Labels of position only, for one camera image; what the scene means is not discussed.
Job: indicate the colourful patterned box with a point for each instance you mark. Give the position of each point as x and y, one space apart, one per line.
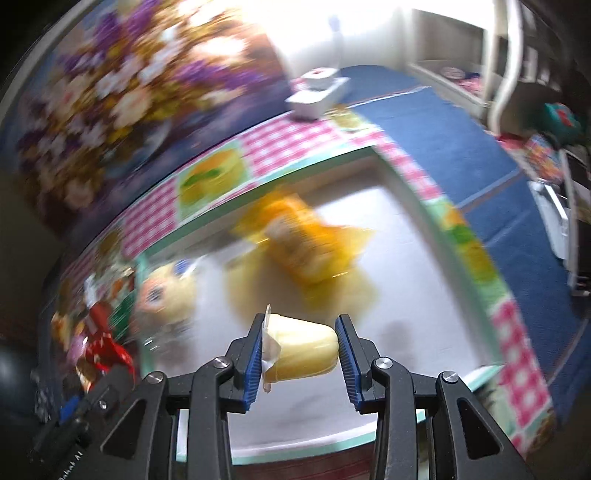
545 154

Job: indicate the yellow jelly cup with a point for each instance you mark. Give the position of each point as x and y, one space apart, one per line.
304 350

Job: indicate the white tray with teal rim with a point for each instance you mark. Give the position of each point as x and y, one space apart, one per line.
415 277

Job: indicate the round white bun packet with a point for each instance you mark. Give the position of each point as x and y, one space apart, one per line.
171 290

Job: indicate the red snack packet white print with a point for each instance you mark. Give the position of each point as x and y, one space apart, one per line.
104 348

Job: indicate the white shelf rack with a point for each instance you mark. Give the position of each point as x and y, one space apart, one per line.
496 55

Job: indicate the white phone stand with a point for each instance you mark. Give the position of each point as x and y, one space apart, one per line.
551 221

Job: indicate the white plug adapter red switch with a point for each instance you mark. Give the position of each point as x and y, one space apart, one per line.
318 77

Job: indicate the green toy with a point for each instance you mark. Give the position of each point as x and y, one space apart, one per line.
559 119

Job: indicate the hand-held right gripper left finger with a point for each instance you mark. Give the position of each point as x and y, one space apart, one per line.
251 364

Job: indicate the white power strip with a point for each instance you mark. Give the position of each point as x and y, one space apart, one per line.
314 101

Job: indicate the blue blanket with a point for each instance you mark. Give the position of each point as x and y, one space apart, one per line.
461 138

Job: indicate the white plug-in lamp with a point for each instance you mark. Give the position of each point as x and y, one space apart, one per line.
336 41

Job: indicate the yellow transparent cake packet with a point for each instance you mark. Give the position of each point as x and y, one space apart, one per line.
304 244

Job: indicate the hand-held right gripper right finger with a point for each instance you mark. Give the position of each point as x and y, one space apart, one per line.
347 364

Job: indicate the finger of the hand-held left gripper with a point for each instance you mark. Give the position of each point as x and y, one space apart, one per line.
114 385

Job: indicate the pink checkered tablecloth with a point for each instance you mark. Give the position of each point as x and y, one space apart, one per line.
286 141

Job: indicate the pink patterned item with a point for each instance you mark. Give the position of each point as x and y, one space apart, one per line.
466 81

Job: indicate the flower painting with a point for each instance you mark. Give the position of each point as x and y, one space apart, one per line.
138 101

